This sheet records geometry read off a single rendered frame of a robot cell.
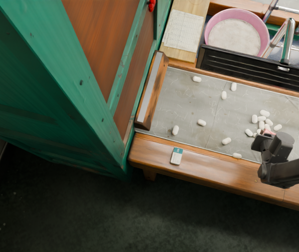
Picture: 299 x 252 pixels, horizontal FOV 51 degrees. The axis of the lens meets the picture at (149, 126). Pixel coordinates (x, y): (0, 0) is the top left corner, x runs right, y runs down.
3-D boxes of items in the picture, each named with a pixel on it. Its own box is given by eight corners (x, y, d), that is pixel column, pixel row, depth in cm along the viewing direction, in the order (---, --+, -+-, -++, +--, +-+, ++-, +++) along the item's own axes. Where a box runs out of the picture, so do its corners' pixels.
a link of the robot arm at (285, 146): (258, 180, 93) (286, 188, 93) (275, 151, 87) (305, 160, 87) (254, 155, 103) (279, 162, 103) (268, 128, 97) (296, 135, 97)
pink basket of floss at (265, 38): (273, 59, 137) (282, 48, 128) (220, 85, 134) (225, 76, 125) (241, 12, 143) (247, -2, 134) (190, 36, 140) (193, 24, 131)
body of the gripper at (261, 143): (256, 131, 106) (258, 144, 100) (286, 139, 106) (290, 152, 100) (250, 146, 110) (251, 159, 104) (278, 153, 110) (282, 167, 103)
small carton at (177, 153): (179, 165, 116) (179, 164, 114) (170, 163, 117) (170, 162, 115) (183, 150, 118) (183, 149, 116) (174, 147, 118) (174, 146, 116)
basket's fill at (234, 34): (252, 75, 134) (256, 69, 129) (201, 63, 136) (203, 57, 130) (261, 30, 140) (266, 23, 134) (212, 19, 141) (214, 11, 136)
